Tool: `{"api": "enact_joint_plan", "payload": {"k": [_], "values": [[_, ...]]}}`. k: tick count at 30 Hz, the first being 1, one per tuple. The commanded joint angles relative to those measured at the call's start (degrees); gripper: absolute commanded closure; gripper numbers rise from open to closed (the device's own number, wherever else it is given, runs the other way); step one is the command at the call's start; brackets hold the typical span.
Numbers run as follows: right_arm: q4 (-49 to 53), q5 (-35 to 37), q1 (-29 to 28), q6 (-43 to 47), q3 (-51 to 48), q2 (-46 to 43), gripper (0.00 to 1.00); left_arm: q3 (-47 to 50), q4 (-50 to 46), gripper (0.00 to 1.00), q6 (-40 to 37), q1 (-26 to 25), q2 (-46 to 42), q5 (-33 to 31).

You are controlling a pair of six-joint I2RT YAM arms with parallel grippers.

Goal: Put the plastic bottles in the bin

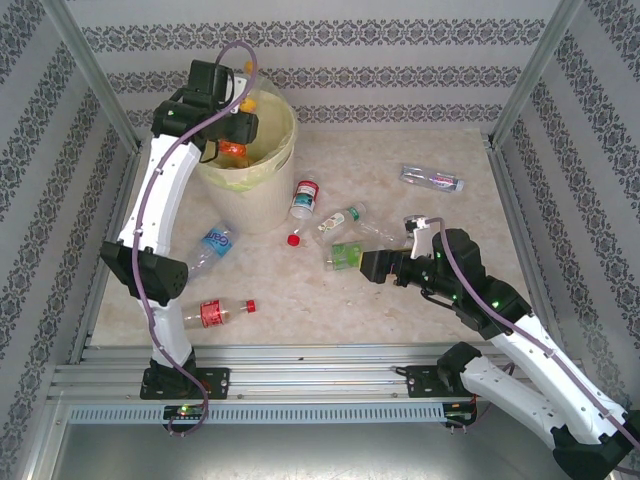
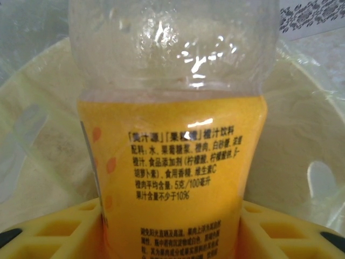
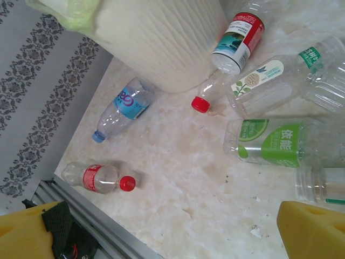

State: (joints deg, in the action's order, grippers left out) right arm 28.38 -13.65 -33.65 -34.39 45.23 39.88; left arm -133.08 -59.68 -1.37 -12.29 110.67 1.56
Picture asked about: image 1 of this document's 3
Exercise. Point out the aluminium side rail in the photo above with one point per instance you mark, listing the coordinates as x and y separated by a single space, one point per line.
514 205
116 210

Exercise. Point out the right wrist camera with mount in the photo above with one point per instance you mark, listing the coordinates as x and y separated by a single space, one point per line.
419 240

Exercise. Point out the white label bottle green cap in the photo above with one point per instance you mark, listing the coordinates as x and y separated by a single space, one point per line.
334 221

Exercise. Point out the small circuit board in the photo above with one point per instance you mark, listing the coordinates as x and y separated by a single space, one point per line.
185 411
455 416

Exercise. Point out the cream plastic bin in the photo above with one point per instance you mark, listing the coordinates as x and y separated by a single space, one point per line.
265 205

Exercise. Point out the aluminium frame post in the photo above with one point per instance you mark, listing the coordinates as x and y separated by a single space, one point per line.
540 65
90 70

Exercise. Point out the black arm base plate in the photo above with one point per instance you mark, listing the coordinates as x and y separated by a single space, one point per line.
215 382
420 382

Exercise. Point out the clear bottle blue wave label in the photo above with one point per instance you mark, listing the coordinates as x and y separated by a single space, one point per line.
217 242

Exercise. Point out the clear bottle white cap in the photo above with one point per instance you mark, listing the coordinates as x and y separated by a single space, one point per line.
380 232

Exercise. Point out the small clear bottle red cap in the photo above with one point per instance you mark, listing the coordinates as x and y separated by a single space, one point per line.
294 240

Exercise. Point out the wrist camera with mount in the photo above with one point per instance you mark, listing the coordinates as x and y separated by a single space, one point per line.
241 95
419 240

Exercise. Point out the cream waste bin with liner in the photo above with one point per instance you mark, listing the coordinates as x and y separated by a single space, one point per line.
277 145

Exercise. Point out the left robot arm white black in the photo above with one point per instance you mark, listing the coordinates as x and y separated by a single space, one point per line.
160 200

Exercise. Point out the clear bottle red label red cap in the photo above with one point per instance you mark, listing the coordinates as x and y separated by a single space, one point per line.
212 312

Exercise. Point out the grey metal panel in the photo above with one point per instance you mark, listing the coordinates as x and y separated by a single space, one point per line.
320 450

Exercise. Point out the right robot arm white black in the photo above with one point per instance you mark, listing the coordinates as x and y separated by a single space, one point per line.
540 367

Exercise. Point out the red and teal label bottle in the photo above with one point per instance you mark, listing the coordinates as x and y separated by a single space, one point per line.
305 197

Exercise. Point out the green label clear bottle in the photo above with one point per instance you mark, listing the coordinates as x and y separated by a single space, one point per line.
345 255

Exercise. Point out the silver bottle blue-red label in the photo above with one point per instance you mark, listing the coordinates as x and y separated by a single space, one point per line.
430 177

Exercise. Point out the orange juice bottle orange cap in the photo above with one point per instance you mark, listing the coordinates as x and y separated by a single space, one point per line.
232 149

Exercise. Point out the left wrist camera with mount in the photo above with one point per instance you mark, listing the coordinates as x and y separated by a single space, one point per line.
241 95

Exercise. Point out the aluminium mounting rail beam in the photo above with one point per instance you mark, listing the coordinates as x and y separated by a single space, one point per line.
320 380

